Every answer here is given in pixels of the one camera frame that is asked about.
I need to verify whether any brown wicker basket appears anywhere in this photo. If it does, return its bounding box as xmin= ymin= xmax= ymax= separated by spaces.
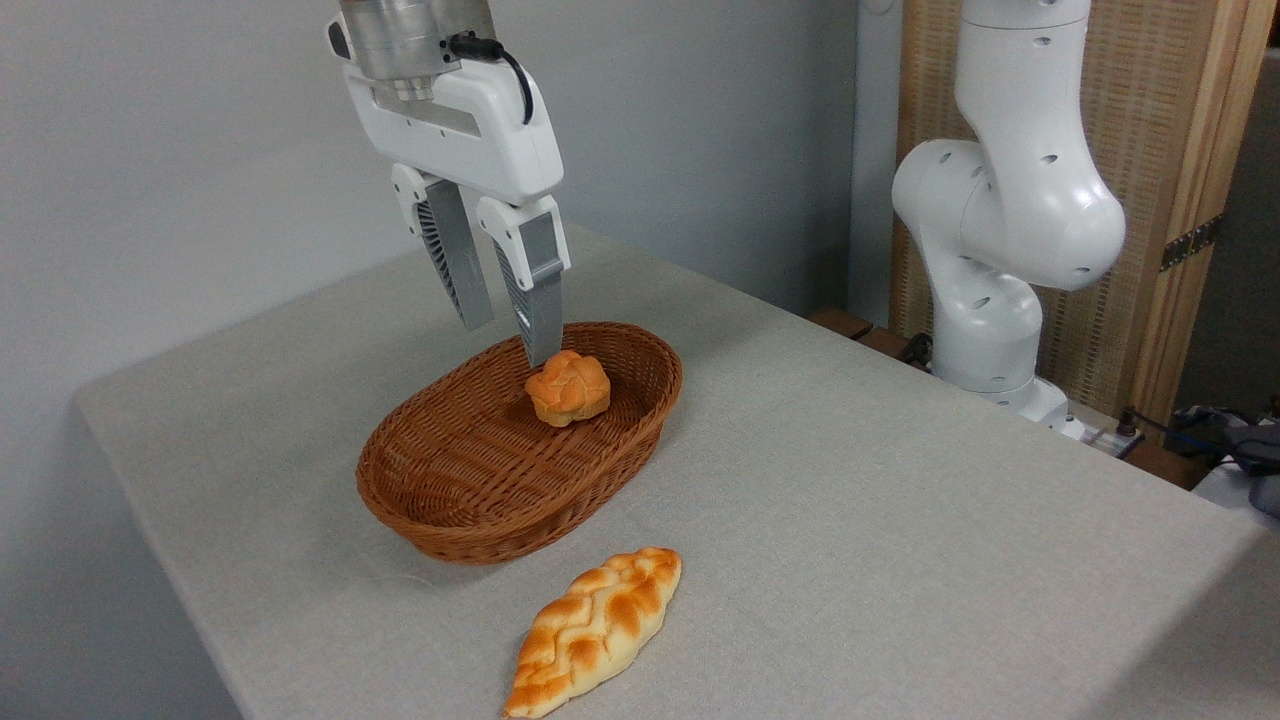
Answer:
xmin=355 ymin=321 xmax=684 ymax=566

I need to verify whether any dark blue grey bundle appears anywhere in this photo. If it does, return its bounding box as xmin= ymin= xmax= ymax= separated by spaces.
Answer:
xmin=1170 ymin=404 xmax=1280 ymax=518

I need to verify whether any metal screen hinge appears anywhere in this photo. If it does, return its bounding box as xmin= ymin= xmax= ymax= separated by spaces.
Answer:
xmin=1160 ymin=215 xmax=1223 ymax=273

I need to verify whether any long braided bread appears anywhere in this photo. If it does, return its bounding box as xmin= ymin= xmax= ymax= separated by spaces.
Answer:
xmin=502 ymin=547 xmax=684 ymax=720

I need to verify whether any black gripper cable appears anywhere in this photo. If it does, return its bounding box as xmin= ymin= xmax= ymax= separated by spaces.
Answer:
xmin=447 ymin=32 xmax=536 ymax=126

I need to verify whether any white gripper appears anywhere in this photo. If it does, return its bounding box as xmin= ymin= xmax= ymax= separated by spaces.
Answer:
xmin=342 ymin=58 xmax=573 ymax=368

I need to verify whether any white power strip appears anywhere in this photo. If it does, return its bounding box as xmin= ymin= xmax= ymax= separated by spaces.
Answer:
xmin=1084 ymin=424 xmax=1147 ymax=460

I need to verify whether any round bread roll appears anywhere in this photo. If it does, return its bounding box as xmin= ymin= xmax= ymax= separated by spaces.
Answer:
xmin=524 ymin=349 xmax=612 ymax=428

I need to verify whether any black power cable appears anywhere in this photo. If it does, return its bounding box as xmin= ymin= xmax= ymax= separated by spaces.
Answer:
xmin=1117 ymin=405 xmax=1246 ymax=453

